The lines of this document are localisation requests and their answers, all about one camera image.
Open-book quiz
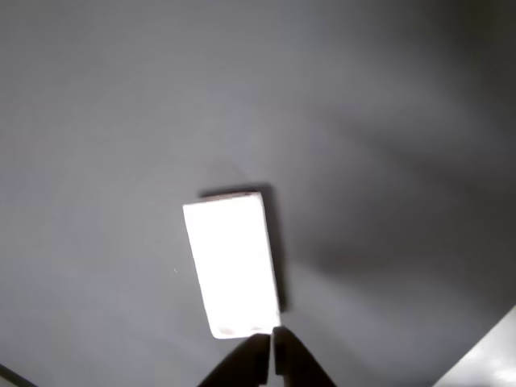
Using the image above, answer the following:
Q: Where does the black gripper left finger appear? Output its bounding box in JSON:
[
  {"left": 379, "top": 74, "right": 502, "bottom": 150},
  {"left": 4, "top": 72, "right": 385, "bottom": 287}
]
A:
[{"left": 196, "top": 332, "right": 271, "bottom": 387}]

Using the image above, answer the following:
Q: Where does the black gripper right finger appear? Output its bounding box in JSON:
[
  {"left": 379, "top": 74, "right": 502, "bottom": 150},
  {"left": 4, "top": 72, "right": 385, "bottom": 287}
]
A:
[{"left": 272, "top": 326, "right": 339, "bottom": 387}]

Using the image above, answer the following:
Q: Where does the white rectangular block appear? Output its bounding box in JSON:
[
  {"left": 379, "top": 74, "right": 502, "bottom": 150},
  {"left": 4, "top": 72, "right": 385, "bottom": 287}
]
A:
[{"left": 181, "top": 191, "right": 282, "bottom": 340}]

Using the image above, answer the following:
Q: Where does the dark grey textured mat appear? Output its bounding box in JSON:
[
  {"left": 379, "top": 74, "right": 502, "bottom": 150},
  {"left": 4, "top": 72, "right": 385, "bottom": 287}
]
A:
[{"left": 0, "top": 0, "right": 516, "bottom": 387}]

